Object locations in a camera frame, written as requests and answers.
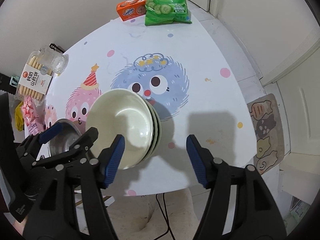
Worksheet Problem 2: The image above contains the large steel bowl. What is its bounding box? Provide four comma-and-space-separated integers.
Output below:
48, 119, 81, 156

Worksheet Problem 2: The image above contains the black floor cable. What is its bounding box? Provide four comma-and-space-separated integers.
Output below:
155, 192, 177, 240

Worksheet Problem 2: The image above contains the small green ribbed bowl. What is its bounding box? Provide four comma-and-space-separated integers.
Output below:
142, 100, 159, 161

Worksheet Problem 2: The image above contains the orange Ovaltine biscuit box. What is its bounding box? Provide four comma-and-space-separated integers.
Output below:
116, 0, 146, 21

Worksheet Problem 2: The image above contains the pink strawberry ring bag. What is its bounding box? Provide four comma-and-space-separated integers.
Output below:
21, 96, 44, 135

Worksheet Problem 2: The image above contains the yellow plastic bag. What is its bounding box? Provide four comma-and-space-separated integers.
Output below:
14, 101, 24, 132

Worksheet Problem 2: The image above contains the large green ceramic bowl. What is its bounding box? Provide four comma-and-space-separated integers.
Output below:
129, 91, 162, 167

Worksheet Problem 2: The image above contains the clear glass cup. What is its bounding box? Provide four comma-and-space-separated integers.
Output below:
39, 46, 69, 74

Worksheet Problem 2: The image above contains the cream ribbed bowl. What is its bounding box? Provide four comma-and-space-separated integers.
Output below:
86, 89, 153, 170

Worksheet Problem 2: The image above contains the cat pattern floor mat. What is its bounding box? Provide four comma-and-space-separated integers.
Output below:
247, 94, 285, 174

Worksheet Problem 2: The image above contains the green Lays chips bag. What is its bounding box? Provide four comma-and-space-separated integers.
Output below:
145, 0, 191, 26

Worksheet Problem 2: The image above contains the yam biscuit clear pack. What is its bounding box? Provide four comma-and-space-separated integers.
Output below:
16, 51, 53, 106

